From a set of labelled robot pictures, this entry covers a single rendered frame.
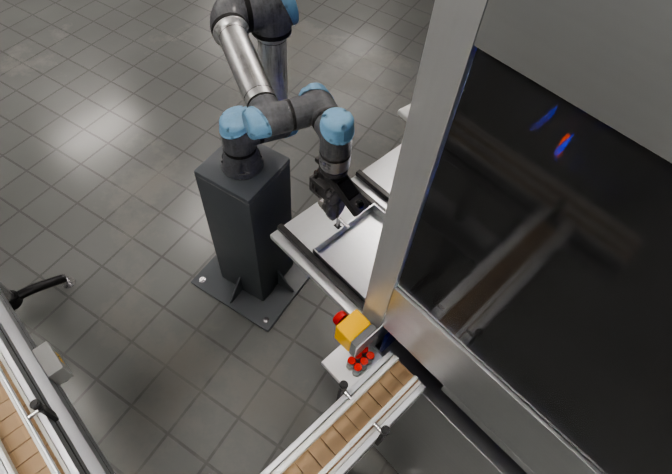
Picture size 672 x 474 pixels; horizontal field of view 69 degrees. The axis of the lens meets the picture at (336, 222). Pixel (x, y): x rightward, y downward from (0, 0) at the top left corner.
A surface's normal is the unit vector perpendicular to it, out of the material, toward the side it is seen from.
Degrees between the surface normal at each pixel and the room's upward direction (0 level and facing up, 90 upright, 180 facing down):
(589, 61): 90
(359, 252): 0
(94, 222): 0
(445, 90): 90
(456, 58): 90
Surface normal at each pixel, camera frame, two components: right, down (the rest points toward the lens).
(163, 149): 0.06, -0.58
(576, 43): -0.73, 0.53
